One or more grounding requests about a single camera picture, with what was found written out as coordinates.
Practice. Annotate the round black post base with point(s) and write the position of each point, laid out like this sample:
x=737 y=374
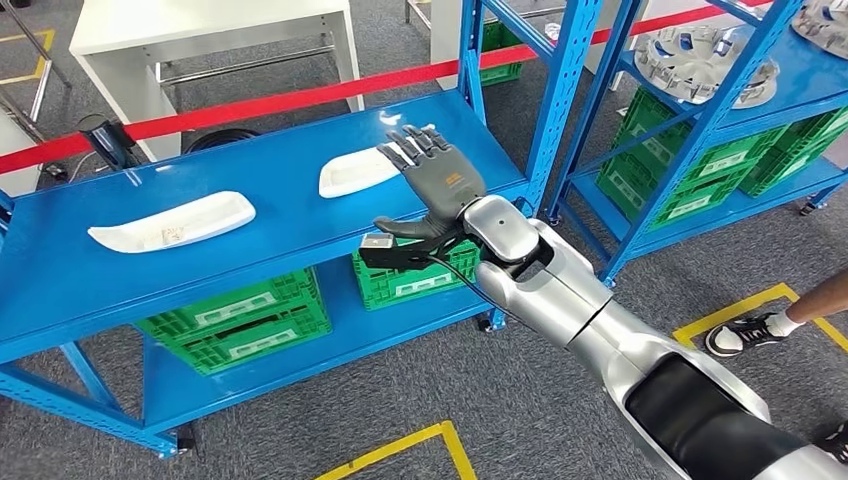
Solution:
x=222 y=139

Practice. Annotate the steel leg table frame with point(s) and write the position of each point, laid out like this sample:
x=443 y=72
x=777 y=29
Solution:
x=41 y=89

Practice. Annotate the white shell part with handwriting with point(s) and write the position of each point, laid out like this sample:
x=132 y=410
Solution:
x=199 y=218

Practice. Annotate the black and white sneaker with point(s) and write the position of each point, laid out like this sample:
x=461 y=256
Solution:
x=835 y=444
x=748 y=334

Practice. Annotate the black barrier post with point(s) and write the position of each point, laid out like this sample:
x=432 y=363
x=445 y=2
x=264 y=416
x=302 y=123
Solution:
x=109 y=142

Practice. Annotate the clear plastic wrapper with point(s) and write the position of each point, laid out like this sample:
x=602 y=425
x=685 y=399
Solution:
x=553 y=30

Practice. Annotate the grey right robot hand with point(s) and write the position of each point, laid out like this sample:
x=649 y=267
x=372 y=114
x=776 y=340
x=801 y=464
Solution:
x=447 y=185

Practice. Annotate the yellow floor tape square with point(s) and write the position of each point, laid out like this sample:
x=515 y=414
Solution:
x=457 y=450
x=742 y=308

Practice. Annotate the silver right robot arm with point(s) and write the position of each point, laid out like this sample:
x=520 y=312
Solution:
x=563 y=298

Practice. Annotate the person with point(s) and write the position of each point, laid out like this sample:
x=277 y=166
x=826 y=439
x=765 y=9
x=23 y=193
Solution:
x=821 y=298

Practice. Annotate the red barrier belt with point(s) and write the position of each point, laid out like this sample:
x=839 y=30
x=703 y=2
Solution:
x=265 y=106

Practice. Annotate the white plastic shell part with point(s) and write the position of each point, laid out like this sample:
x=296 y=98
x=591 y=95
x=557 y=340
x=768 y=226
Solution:
x=351 y=175

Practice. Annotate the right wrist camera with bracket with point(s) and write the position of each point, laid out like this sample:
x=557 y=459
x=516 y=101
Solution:
x=397 y=255

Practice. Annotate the silver wheel hubcap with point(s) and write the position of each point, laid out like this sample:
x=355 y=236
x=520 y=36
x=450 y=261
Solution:
x=825 y=26
x=696 y=66

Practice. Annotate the blue metal shelf rack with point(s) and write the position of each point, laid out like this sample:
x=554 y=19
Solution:
x=808 y=79
x=285 y=218

